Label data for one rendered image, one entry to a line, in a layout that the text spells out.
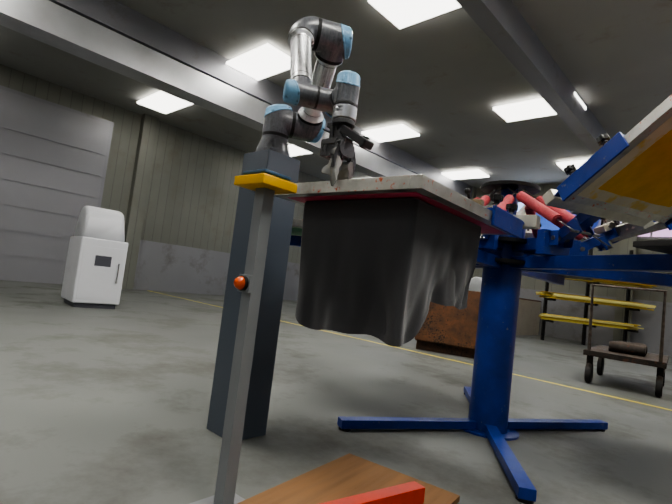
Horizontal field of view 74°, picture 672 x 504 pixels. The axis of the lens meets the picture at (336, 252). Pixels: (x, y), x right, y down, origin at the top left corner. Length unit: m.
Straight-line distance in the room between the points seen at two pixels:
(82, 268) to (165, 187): 5.13
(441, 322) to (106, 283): 4.17
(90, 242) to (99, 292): 0.63
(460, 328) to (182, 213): 7.62
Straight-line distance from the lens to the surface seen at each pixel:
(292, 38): 1.79
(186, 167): 11.34
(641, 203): 2.21
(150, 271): 10.89
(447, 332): 5.44
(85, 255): 6.27
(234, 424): 1.34
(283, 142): 2.02
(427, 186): 1.22
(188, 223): 11.27
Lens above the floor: 0.68
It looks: 4 degrees up
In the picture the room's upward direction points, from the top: 7 degrees clockwise
